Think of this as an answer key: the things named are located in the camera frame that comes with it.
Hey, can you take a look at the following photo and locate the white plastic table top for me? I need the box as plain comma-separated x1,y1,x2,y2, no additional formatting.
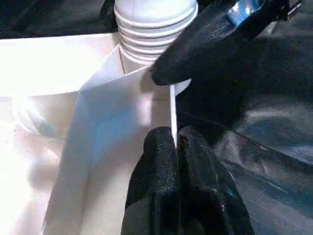
0,33,192,235

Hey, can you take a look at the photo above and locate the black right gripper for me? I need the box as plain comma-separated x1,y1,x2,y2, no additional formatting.
227,0,304,40

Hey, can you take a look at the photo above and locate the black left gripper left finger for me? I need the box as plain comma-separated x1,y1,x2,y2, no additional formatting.
121,126,182,235

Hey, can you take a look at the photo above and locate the black plastic mat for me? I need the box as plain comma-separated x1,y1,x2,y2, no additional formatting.
0,0,313,235

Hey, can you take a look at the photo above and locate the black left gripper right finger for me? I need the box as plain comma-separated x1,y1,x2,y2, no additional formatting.
177,125,255,235

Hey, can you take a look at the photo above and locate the white plastic table leg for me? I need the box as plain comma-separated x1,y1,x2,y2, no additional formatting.
113,0,199,67

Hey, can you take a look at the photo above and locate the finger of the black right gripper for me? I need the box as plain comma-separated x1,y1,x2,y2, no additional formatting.
100,0,120,33
150,0,248,86

